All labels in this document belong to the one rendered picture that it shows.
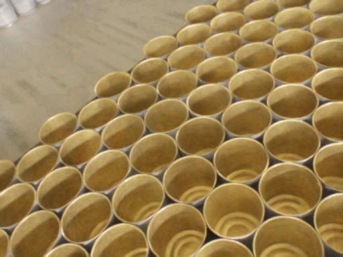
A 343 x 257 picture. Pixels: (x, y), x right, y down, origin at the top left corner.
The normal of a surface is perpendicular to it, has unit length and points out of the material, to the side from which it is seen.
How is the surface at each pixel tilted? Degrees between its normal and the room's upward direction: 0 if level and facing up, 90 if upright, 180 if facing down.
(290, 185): 89
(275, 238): 88
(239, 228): 2
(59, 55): 0
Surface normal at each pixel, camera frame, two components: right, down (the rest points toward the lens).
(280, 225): -0.05, 0.76
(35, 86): -0.20, -0.62
